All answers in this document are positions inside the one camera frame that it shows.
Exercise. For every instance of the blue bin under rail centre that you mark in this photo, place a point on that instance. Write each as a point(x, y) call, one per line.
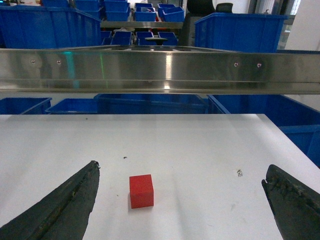
point(149, 103)

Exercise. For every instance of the red magnetic block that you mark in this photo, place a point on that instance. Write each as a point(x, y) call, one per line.
point(141, 191)

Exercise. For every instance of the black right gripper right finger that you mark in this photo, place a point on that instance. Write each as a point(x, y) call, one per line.
point(294, 205)

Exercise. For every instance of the large blue bin upper right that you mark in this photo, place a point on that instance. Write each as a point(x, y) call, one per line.
point(249, 33)

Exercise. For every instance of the stainless steel shelf rail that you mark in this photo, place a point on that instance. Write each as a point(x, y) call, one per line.
point(159, 69)

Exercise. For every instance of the large blue bin upper left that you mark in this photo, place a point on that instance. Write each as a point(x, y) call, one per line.
point(38, 27)

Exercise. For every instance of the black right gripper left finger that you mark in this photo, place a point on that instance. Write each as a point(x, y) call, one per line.
point(63, 214)

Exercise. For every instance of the black office chair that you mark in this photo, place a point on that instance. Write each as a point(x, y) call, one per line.
point(198, 9)

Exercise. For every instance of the large blue bin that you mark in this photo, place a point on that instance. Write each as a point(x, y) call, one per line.
point(249, 33)
point(38, 27)

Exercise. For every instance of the blue bin lower left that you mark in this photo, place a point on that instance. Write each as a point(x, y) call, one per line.
point(24, 105)

